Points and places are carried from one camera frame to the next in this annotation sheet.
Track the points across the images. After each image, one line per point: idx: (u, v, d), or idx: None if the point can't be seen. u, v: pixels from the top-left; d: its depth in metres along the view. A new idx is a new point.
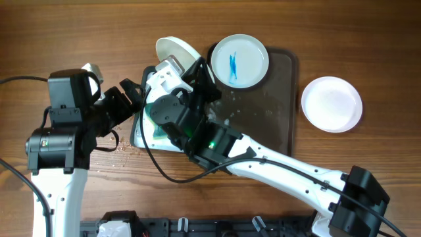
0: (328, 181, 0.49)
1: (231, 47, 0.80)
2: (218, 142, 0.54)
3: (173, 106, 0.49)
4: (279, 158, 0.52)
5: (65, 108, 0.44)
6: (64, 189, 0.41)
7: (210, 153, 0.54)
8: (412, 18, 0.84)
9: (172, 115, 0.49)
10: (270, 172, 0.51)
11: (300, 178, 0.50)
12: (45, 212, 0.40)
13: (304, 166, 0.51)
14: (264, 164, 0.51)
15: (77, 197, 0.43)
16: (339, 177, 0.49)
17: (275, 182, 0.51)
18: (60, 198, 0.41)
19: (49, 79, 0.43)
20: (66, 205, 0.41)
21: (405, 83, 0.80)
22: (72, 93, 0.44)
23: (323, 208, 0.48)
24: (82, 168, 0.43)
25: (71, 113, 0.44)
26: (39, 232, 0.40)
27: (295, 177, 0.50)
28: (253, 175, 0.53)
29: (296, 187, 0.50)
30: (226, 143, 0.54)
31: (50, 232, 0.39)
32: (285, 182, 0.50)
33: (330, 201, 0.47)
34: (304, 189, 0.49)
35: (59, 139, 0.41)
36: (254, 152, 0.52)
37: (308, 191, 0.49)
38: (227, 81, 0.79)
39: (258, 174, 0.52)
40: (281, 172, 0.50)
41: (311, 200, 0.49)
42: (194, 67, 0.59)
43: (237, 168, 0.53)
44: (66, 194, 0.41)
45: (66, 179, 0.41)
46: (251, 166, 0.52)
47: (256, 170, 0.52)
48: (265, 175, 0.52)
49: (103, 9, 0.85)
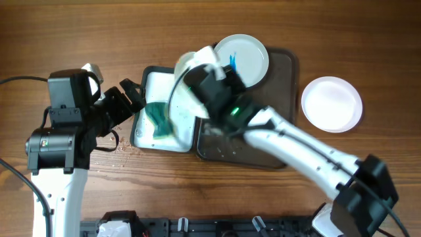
0: (342, 164, 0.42)
1: (231, 48, 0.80)
2: (242, 110, 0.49)
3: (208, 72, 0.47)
4: (300, 133, 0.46)
5: (65, 108, 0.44)
6: (64, 189, 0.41)
7: (231, 120, 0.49)
8: (413, 19, 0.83)
9: (210, 88, 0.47)
10: (284, 144, 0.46)
11: (315, 154, 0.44)
12: (45, 212, 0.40)
13: (322, 145, 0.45)
14: (282, 137, 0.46)
15: (78, 197, 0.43)
16: (353, 162, 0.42)
17: (288, 154, 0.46)
18: (60, 198, 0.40)
19: (49, 79, 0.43)
20: (66, 205, 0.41)
21: (405, 83, 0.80)
22: (72, 93, 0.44)
23: (332, 187, 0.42)
24: (82, 168, 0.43)
25: (71, 113, 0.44)
26: (39, 232, 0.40)
27: (310, 153, 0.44)
28: (268, 145, 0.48)
29: (309, 162, 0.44)
30: (249, 113, 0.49)
31: (50, 232, 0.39)
32: (297, 156, 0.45)
33: (339, 182, 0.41)
34: (317, 166, 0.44)
35: (59, 139, 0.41)
36: (274, 124, 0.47)
37: (320, 169, 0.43)
38: None
39: (272, 146, 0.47)
40: (298, 146, 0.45)
41: (321, 179, 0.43)
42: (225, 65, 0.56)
43: (255, 137, 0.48)
44: (66, 194, 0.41)
45: (66, 179, 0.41)
46: (267, 137, 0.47)
47: (270, 141, 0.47)
48: (277, 147, 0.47)
49: (103, 9, 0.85)
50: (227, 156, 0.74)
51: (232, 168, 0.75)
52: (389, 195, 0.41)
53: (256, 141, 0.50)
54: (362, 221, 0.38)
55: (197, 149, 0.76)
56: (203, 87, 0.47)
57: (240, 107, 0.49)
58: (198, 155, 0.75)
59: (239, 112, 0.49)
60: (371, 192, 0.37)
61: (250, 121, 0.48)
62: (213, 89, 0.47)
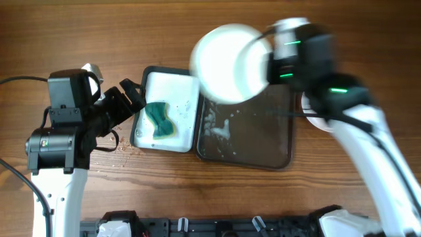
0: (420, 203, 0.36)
1: None
2: (350, 91, 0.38)
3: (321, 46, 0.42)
4: (396, 156, 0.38)
5: (65, 108, 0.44)
6: (64, 189, 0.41)
7: (333, 99, 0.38)
8: (413, 19, 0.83)
9: (320, 52, 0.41)
10: (379, 162, 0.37)
11: (404, 185, 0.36)
12: (45, 212, 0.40)
13: (407, 171, 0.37)
14: (376, 150, 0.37)
15: (78, 197, 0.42)
16: None
17: (366, 163, 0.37)
18: (60, 198, 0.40)
19: (49, 79, 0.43)
20: (66, 205, 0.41)
21: (405, 83, 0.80)
22: (72, 93, 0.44)
23: (396, 226, 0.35)
24: (82, 168, 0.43)
25: (71, 113, 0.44)
26: (39, 232, 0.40)
27: (398, 187, 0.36)
28: (352, 143, 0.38)
29: (395, 193, 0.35)
30: (352, 103, 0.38)
31: (50, 232, 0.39)
32: (384, 180, 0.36)
33: (412, 225, 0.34)
34: (409, 214, 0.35)
35: (60, 139, 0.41)
36: (376, 131, 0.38)
37: (400, 207, 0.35)
38: None
39: (358, 147, 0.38)
40: (391, 168, 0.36)
41: (391, 214, 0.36)
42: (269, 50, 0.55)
43: (346, 131, 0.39)
44: (66, 194, 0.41)
45: (66, 179, 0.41)
46: (360, 139, 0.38)
47: (362, 143, 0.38)
48: (369, 158, 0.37)
49: (103, 9, 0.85)
50: (227, 156, 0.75)
51: (232, 168, 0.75)
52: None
53: (338, 132, 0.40)
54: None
55: (197, 149, 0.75)
56: (308, 46, 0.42)
57: (350, 89, 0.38)
58: (198, 155, 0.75)
59: (347, 93, 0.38)
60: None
61: (349, 110, 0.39)
62: (321, 53, 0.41)
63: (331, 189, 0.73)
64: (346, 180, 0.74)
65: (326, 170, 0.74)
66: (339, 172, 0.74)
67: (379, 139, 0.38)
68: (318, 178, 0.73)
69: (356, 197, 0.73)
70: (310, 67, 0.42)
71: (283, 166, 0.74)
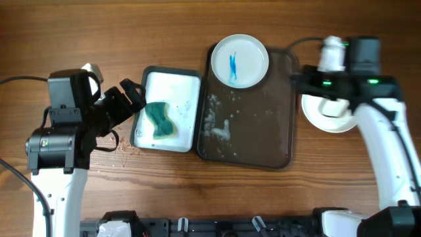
0: (405, 178, 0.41)
1: (231, 48, 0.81)
2: (383, 83, 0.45)
3: (367, 63, 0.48)
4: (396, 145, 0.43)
5: (65, 108, 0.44)
6: (64, 189, 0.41)
7: (364, 85, 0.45)
8: (413, 19, 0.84)
9: (367, 53, 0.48)
10: (389, 143, 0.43)
11: (404, 162, 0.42)
12: (45, 212, 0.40)
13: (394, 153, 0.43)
14: (390, 131, 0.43)
15: (77, 197, 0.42)
16: (408, 187, 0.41)
17: (378, 145, 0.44)
18: (60, 198, 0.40)
19: (49, 79, 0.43)
20: (66, 205, 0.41)
21: (405, 83, 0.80)
22: (72, 92, 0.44)
23: (393, 197, 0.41)
24: (82, 169, 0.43)
25: (71, 112, 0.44)
26: (39, 232, 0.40)
27: (402, 160, 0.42)
28: (373, 134, 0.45)
29: (393, 166, 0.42)
30: (382, 93, 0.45)
31: (50, 232, 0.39)
32: (389, 155, 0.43)
33: (409, 199, 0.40)
34: (399, 174, 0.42)
35: (60, 139, 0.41)
36: (396, 118, 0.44)
37: (398, 178, 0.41)
38: (228, 81, 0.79)
39: (377, 137, 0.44)
40: (389, 143, 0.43)
41: (389, 182, 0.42)
42: (358, 43, 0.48)
43: (366, 116, 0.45)
44: (66, 194, 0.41)
45: (66, 179, 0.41)
46: (379, 124, 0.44)
47: (380, 133, 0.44)
48: (381, 141, 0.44)
49: (103, 9, 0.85)
50: (227, 156, 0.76)
51: (232, 168, 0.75)
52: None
53: (370, 122, 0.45)
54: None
55: (197, 149, 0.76)
56: (359, 46, 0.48)
57: (380, 81, 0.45)
58: (198, 155, 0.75)
59: (377, 85, 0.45)
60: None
61: (375, 98, 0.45)
62: (364, 54, 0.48)
63: (331, 189, 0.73)
64: (346, 180, 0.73)
65: (326, 170, 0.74)
66: (339, 172, 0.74)
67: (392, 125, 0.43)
68: (319, 178, 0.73)
69: (356, 197, 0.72)
70: (362, 64, 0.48)
71: (283, 166, 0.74)
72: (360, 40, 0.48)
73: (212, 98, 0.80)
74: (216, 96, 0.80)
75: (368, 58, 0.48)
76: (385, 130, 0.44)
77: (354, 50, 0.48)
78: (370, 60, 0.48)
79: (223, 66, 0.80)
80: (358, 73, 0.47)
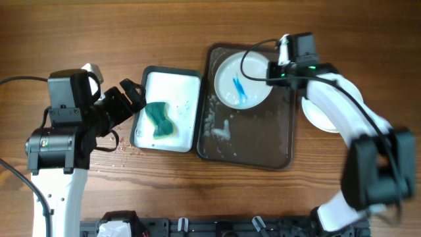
0: (360, 117, 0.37)
1: (233, 68, 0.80)
2: (321, 68, 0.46)
3: (306, 54, 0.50)
4: (345, 97, 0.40)
5: (65, 108, 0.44)
6: (64, 189, 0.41)
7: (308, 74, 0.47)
8: (413, 19, 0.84)
9: (304, 47, 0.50)
10: (335, 98, 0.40)
11: (352, 106, 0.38)
12: (45, 212, 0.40)
13: (342, 103, 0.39)
14: (336, 91, 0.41)
15: (77, 197, 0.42)
16: (364, 124, 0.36)
17: (331, 105, 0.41)
18: (60, 198, 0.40)
19: (49, 79, 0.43)
20: (65, 204, 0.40)
21: (405, 83, 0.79)
22: (73, 92, 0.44)
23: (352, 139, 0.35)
24: (82, 169, 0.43)
25: (71, 112, 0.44)
26: (39, 233, 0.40)
27: (350, 105, 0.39)
28: (325, 101, 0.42)
29: (345, 114, 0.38)
30: (322, 73, 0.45)
31: (49, 232, 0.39)
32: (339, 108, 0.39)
33: (362, 132, 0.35)
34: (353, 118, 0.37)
35: (59, 139, 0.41)
36: (339, 82, 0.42)
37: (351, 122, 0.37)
38: (235, 103, 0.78)
39: (328, 101, 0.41)
40: (338, 98, 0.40)
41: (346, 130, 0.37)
42: (295, 40, 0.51)
43: (316, 90, 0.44)
44: (66, 194, 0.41)
45: (66, 179, 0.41)
46: (326, 91, 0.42)
47: (326, 95, 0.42)
48: (329, 99, 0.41)
49: (103, 8, 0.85)
50: (227, 156, 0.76)
51: (232, 168, 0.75)
52: (409, 176, 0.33)
53: (320, 93, 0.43)
54: (362, 174, 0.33)
55: (197, 149, 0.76)
56: (298, 41, 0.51)
57: (318, 67, 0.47)
58: (198, 155, 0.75)
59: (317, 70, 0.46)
60: (386, 149, 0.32)
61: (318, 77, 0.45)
62: (303, 47, 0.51)
63: (331, 189, 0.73)
64: None
65: (327, 170, 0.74)
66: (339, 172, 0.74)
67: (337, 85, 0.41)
68: (318, 178, 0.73)
69: None
70: (302, 57, 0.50)
71: (283, 166, 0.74)
72: (298, 37, 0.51)
73: (212, 98, 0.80)
74: (216, 96, 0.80)
75: (308, 51, 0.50)
76: (330, 91, 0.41)
77: (297, 45, 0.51)
78: (310, 52, 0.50)
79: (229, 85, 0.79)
80: (303, 64, 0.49)
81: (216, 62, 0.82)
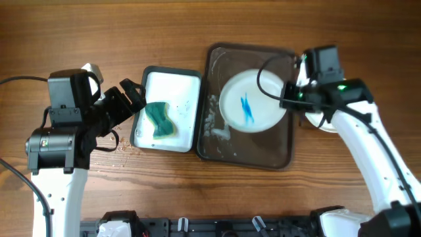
0: (394, 177, 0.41)
1: (241, 89, 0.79)
2: (351, 88, 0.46)
3: (330, 71, 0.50)
4: (377, 145, 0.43)
5: (65, 108, 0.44)
6: (64, 189, 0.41)
7: (335, 93, 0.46)
8: (412, 19, 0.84)
9: (327, 62, 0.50)
10: (369, 144, 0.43)
11: (387, 161, 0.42)
12: (45, 212, 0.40)
13: (377, 152, 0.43)
14: (370, 135, 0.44)
15: (77, 197, 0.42)
16: (398, 186, 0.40)
17: (360, 145, 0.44)
18: (60, 198, 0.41)
19: (49, 79, 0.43)
20: (65, 204, 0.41)
21: (405, 83, 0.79)
22: (73, 92, 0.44)
23: (385, 198, 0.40)
24: (82, 169, 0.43)
25: (71, 112, 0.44)
26: (40, 233, 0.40)
27: (385, 159, 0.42)
28: (354, 139, 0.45)
29: (378, 168, 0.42)
30: (352, 96, 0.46)
31: (49, 232, 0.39)
32: (371, 158, 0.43)
33: (398, 198, 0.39)
34: (387, 176, 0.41)
35: (59, 139, 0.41)
36: (371, 120, 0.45)
37: (385, 180, 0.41)
38: (242, 125, 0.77)
39: (358, 139, 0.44)
40: (373, 144, 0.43)
41: (377, 185, 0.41)
42: (316, 55, 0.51)
43: (343, 120, 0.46)
44: (66, 194, 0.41)
45: (67, 179, 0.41)
46: (356, 128, 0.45)
47: (356, 133, 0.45)
48: (360, 140, 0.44)
49: (103, 9, 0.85)
50: (227, 156, 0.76)
51: (232, 168, 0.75)
52: None
53: (347, 128, 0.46)
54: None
55: (197, 149, 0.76)
56: (320, 56, 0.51)
57: (348, 87, 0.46)
58: (198, 155, 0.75)
59: (345, 90, 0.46)
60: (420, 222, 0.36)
61: (348, 104, 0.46)
62: (325, 62, 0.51)
63: (331, 189, 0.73)
64: (346, 180, 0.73)
65: (326, 170, 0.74)
66: (339, 172, 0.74)
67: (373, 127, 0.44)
68: (318, 178, 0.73)
69: (356, 197, 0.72)
70: (325, 73, 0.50)
71: (283, 166, 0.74)
72: (319, 51, 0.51)
73: (212, 98, 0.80)
74: (216, 96, 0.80)
75: (331, 66, 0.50)
76: (364, 132, 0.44)
77: (319, 60, 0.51)
78: (333, 67, 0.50)
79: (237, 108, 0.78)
80: (326, 81, 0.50)
81: (216, 62, 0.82)
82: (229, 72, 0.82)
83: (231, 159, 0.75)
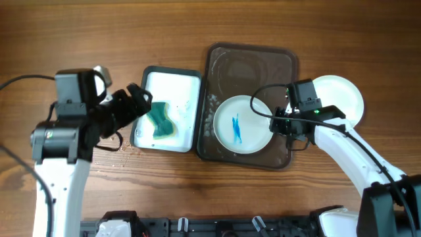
0: (371, 166, 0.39)
1: (233, 110, 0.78)
2: (324, 112, 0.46)
3: (309, 101, 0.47)
4: (352, 145, 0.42)
5: (71, 103, 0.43)
6: (68, 178, 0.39)
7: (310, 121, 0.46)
8: (412, 19, 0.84)
9: (306, 93, 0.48)
10: (345, 144, 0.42)
11: (364, 156, 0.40)
12: (47, 201, 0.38)
13: (354, 151, 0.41)
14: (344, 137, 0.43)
15: (78, 187, 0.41)
16: (377, 175, 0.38)
17: (338, 151, 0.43)
18: (62, 187, 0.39)
19: (56, 72, 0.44)
20: (68, 195, 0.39)
21: (404, 83, 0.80)
22: (79, 85, 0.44)
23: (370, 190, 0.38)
24: (85, 162, 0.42)
25: (77, 105, 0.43)
26: (39, 223, 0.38)
27: (360, 152, 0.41)
28: (332, 146, 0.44)
29: (357, 160, 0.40)
30: (327, 118, 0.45)
31: (50, 224, 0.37)
32: (350, 156, 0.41)
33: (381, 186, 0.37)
34: (364, 164, 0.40)
35: (64, 131, 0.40)
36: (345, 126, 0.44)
37: (364, 168, 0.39)
38: (231, 145, 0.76)
39: (335, 145, 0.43)
40: (347, 145, 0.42)
41: (358, 176, 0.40)
42: (294, 90, 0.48)
43: (321, 133, 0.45)
44: (70, 184, 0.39)
45: (70, 168, 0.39)
46: (334, 137, 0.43)
47: (335, 140, 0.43)
48: (336, 143, 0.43)
49: (104, 9, 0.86)
50: (227, 156, 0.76)
51: (232, 168, 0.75)
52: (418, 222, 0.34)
53: (325, 138, 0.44)
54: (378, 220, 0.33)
55: (197, 149, 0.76)
56: (298, 89, 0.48)
57: (321, 110, 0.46)
58: (198, 155, 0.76)
59: (320, 113, 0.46)
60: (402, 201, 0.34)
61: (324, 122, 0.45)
62: (303, 93, 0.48)
63: (331, 189, 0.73)
64: (346, 180, 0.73)
65: (326, 169, 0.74)
66: (339, 172, 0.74)
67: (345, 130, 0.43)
68: (319, 178, 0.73)
69: (356, 197, 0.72)
70: (306, 104, 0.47)
71: (283, 166, 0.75)
72: (297, 84, 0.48)
73: (212, 98, 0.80)
74: (216, 96, 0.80)
75: (310, 95, 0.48)
76: (339, 137, 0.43)
77: (297, 95, 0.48)
78: (312, 97, 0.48)
79: (226, 128, 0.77)
80: (307, 110, 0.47)
81: (216, 62, 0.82)
82: (229, 72, 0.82)
83: (231, 159, 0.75)
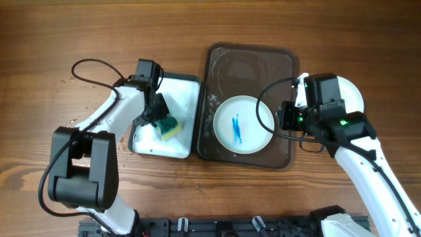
0: (401, 216, 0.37)
1: (233, 110, 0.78)
2: (352, 122, 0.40)
3: (331, 102, 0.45)
4: (382, 184, 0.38)
5: (143, 76, 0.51)
6: (133, 91, 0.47)
7: (335, 130, 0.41)
8: (412, 19, 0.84)
9: (329, 93, 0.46)
10: (374, 184, 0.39)
11: (393, 200, 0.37)
12: (115, 95, 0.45)
13: (382, 191, 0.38)
14: (373, 172, 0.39)
15: (133, 107, 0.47)
16: (407, 228, 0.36)
17: (364, 184, 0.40)
18: (127, 97, 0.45)
19: (139, 59, 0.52)
20: (130, 99, 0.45)
21: (404, 83, 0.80)
22: (153, 69, 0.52)
23: None
24: (141, 103, 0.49)
25: (147, 80, 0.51)
26: (102, 106, 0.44)
27: (389, 194, 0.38)
28: (358, 177, 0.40)
29: (385, 209, 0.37)
30: (355, 131, 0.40)
31: (112, 106, 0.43)
32: (378, 199, 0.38)
33: None
34: (395, 216, 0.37)
35: (134, 85, 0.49)
36: (375, 157, 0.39)
37: (394, 222, 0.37)
38: (231, 145, 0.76)
39: (361, 178, 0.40)
40: (378, 184, 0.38)
41: (385, 226, 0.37)
42: (318, 87, 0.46)
43: (347, 158, 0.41)
44: (133, 95, 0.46)
45: (133, 93, 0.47)
46: (361, 166, 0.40)
47: (362, 172, 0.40)
48: (364, 179, 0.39)
49: (104, 8, 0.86)
50: (227, 157, 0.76)
51: (232, 168, 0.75)
52: None
53: (351, 166, 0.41)
54: None
55: (197, 149, 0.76)
56: (321, 88, 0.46)
57: (350, 121, 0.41)
58: (198, 155, 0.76)
59: (348, 125, 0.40)
60: None
61: (352, 140, 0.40)
62: (326, 94, 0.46)
63: (331, 189, 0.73)
64: (346, 180, 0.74)
65: (326, 170, 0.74)
66: (339, 172, 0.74)
67: (377, 164, 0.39)
68: (318, 178, 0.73)
69: (355, 197, 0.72)
70: (327, 105, 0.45)
71: (283, 166, 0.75)
72: (320, 82, 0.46)
73: (212, 98, 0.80)
74: (216, 96, 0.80)
75: (333, 96, 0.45)
76: (367, 169, 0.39)
77: (321, 92, 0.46)
78: (335, 99, 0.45)
79: (227, 129, 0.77)
80: (329, 112, 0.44)
81: (216, 62, 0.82)
82: (229, 72, 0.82)
83: (232, 159, 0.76)
